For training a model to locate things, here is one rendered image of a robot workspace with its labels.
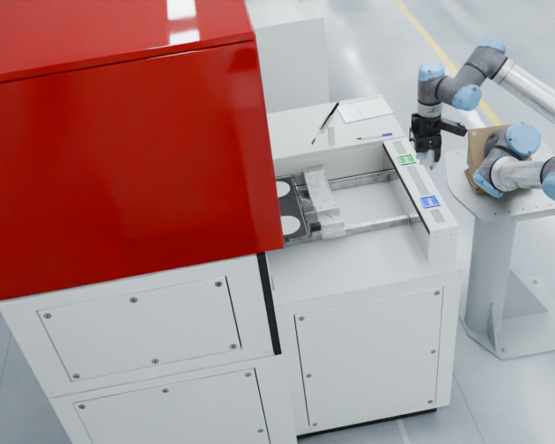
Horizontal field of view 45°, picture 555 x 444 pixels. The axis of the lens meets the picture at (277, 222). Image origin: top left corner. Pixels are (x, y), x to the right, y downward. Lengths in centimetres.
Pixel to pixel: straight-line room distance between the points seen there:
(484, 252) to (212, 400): 127
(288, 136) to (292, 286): 70
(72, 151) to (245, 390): 97
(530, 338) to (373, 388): 87
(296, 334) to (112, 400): 64
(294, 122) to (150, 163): 129
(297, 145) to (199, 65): 122
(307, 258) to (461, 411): 99
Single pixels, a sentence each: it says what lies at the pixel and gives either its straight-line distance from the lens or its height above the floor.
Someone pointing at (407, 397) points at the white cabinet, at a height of 19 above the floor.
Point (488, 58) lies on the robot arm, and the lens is 198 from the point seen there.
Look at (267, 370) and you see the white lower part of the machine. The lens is 205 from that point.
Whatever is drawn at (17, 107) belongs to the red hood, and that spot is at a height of 174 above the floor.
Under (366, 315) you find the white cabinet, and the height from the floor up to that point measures 69.
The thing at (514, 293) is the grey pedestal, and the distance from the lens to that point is 310.
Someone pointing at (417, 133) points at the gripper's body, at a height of 125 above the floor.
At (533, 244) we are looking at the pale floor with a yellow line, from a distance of 362.
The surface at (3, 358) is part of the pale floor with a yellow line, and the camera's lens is 350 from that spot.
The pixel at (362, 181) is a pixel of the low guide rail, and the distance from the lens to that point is 257.
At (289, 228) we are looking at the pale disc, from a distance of 228.
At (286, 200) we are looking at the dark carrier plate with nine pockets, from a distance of 241.
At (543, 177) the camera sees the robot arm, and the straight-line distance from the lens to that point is 203.
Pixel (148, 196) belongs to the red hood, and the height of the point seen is 146.
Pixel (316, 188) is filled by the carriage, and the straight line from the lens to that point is 248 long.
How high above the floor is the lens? 236
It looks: 39 degrees down
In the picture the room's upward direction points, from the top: 8 degrees counter-clockwise
